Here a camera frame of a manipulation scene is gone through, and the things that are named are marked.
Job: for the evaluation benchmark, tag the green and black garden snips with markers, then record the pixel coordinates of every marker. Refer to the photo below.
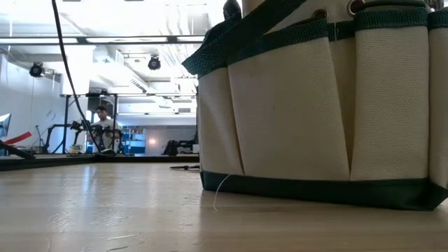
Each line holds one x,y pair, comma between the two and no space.
185,167

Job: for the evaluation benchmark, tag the person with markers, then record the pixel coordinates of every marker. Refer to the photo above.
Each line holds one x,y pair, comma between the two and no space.
103,122

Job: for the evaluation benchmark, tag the black ceiling camera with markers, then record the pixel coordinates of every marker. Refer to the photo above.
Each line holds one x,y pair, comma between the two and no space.
36,70
154,63

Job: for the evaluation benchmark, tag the blue shelf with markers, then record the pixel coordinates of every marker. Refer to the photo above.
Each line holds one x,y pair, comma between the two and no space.
134,141

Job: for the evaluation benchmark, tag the beige and green gardening bag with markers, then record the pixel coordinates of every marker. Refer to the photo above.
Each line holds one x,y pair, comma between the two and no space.
290,115

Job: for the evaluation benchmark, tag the black aluminium frame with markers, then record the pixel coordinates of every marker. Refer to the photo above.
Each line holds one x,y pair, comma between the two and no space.
70,161

